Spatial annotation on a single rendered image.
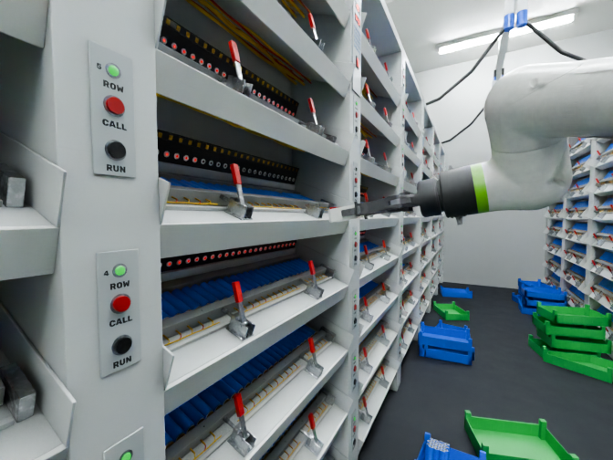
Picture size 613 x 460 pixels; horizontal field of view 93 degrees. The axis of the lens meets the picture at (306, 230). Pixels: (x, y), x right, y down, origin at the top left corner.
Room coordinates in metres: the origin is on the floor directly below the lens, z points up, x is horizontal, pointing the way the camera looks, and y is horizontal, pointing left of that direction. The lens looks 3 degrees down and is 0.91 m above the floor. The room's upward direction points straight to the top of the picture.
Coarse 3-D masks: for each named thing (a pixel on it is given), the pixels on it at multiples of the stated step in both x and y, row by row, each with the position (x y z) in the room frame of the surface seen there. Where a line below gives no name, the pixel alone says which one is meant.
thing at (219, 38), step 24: (168, 0) 0.58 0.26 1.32; (192, 0) 0.63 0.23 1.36; (192, 24) 0.63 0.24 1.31; (216, 24) 0.69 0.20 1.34; (216, 48) 0.68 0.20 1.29; (240, 48) 0.75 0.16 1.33; (264, 72) 0.84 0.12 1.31; (168, 120) 0.57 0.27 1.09; (192, 120) 0.62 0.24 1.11; (216, 120) 0.68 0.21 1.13; (216, 144) 0.68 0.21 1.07; (240, 144) 0.75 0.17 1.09; (264, 144) 0.84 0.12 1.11
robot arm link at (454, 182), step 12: (456, 168) 0.56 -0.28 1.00; (468, 168) 0.54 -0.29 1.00; (444, 180) 0.54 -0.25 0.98; (456, 180) 0.53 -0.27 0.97; (468, 180) 0.52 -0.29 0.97; (444, 192) 0.54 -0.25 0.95; (456, 192) 0.53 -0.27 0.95; (468, 192) 0.52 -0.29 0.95; (444, 204) 0.54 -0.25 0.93; (456, 204) 0.53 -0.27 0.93; (468, 204) 0.53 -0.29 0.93; (456, 216) 0.56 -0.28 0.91
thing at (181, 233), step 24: (168, 168) 0.54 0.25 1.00; (192, 168) 0.58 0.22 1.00; (168, 192) 0.33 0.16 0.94; (312, 192) 0.92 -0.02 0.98; (168, 216) 0.37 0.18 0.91; (192, 216) 0.41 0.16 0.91; (216, 216) 0.44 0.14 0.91; (264, 216) 0.54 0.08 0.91; (288, 216) 0.61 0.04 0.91; (312, 216) 0.71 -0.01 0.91; (168, 240) 0.35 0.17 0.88; (192, 240) 0.39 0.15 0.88; (216, 240) 0.42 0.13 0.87; (240, 240) 0.47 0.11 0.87; (264, 240) 0.53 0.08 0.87; (288, 240) 0.60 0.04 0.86
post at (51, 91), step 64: (64, 0) 0.26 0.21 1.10; (128, 0) 0.31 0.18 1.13; (0, 64) 0.31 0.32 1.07; (64, 64) 0.26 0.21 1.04; (0, 128) 0.32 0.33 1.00; (64, 128) 0.26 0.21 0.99; (128, 192) 0.31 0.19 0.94; (64, 256) 0.26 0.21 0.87; (64, 320) 0.26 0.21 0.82; (64, 384) 0.26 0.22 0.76; (128, 384) 0.30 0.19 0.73
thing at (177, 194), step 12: (180, 192) 0.44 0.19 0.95; (192, 192) 0.46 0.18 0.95; (204, 192) 0.48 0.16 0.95; (216, 192) 0.50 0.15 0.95; (228, 192) 0.54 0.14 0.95; (216, 204) 0.48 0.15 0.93; (252, 204) 0.58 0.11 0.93; (264, 204) 0.62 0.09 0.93; (276, 204) 0.64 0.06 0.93; (288, 204) 0.69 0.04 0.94; (300, 204) 0.74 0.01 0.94; (324, 204) 0.85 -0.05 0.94
